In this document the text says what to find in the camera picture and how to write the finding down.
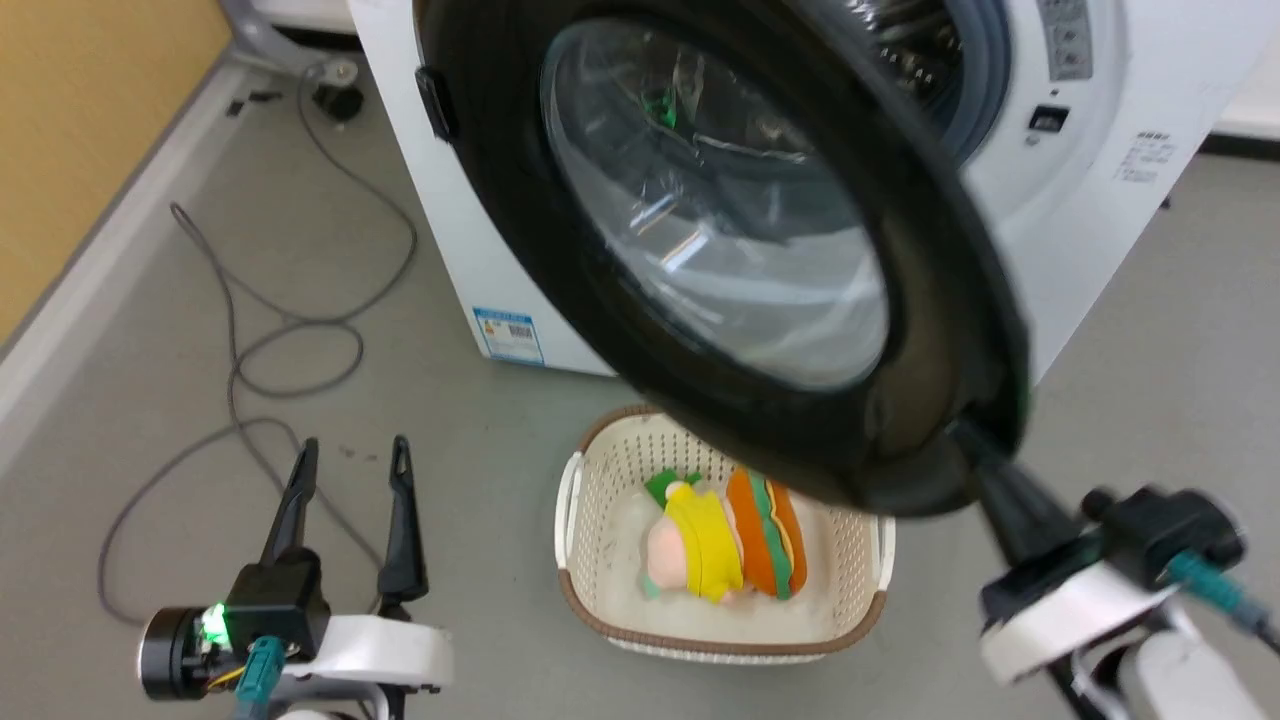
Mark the black floor plug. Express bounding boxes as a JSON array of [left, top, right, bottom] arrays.
[[313, 84, 365, 125]]

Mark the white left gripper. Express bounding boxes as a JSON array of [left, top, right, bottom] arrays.
[[258, 434, 455, 720]]

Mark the grey washer door gasket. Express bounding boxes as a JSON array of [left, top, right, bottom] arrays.
[[846, 0, 1013, 169]]

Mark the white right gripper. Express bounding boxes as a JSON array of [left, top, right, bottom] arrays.
[[950, 418, 1183, 689]]

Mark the orange hot dog plush toy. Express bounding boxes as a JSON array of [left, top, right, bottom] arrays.
[[724, 467, 810, 602]]

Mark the white front-load washing machine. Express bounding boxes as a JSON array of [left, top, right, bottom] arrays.
[[345, 0, 1280, 386]]

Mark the grey floor cable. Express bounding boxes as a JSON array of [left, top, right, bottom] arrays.
[[96, 202, 387, 628], [232, 60, 420, 400]]

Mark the blue energy label sticker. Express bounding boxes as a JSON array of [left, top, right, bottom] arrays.
[[471, 306, 547, 367]]

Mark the white laundry basket brown rim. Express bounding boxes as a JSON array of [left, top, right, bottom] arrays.
[[555, 404, 897, 667]]

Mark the grey washer control panel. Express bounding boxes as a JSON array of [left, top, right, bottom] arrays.
[[1034, 0, 1097, 83]]

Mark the grey drain hose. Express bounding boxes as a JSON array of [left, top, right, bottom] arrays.
[[219, 0, 363, 79]]

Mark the yellow plush doll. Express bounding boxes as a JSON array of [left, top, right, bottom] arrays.
[[640, 468, 747, 607]]

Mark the black round glass washer door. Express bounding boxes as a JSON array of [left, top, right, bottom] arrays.
[[412, 0, 1032, 519]]

